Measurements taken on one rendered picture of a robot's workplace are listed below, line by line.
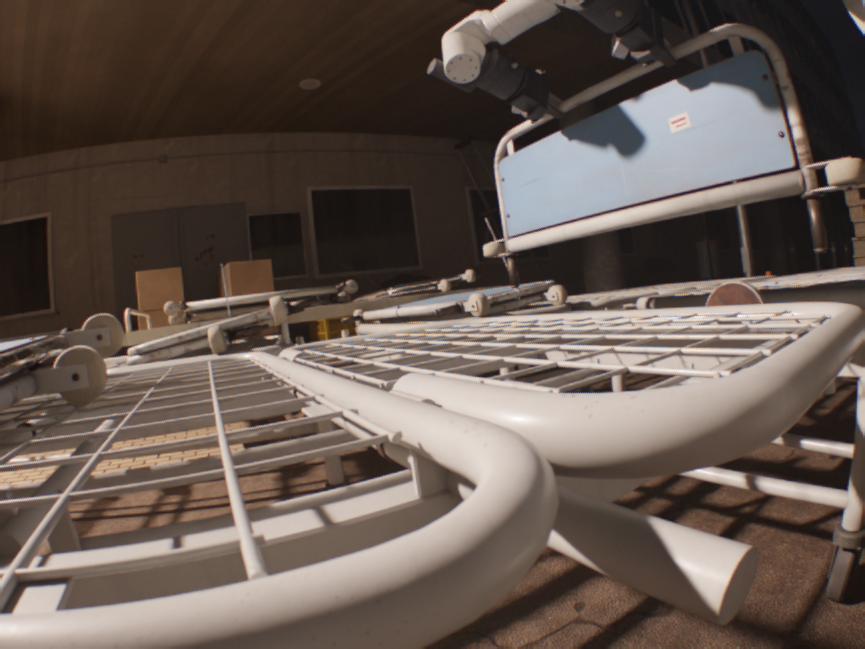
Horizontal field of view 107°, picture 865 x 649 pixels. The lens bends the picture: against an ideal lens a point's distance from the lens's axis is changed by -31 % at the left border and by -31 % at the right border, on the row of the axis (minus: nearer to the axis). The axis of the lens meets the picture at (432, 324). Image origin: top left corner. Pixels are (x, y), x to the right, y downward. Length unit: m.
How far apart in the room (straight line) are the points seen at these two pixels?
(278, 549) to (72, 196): 6.76
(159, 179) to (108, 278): 1.49
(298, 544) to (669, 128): 0.78
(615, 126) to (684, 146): 0.16
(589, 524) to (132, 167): 6.78
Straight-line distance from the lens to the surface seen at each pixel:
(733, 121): 0.78
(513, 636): 0.82
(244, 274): 4.02
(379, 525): 0.24
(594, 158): 0.93
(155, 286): 3.92
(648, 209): 0.84
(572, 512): 0.19
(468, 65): 0.87
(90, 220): 6.75
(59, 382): 0.54
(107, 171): 6.89
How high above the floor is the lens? 0.55
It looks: 3 degrees down
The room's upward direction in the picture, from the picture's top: 7 degrees counter-clockwise
